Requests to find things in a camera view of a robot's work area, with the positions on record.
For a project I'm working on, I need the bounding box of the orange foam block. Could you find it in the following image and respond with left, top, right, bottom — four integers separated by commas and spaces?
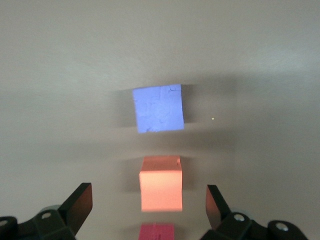
138, 154, 183, 213

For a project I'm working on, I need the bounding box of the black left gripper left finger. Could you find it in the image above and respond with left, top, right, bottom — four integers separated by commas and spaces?
0, 182, 94, 240

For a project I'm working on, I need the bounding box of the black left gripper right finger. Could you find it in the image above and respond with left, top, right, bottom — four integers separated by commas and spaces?
201, 184, 309, 240

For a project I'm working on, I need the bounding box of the purple foam block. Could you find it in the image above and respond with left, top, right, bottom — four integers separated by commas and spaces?
132, 83, 186, 134

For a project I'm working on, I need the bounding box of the red foam block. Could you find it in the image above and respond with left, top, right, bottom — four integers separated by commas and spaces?
138, 221, 175, 240

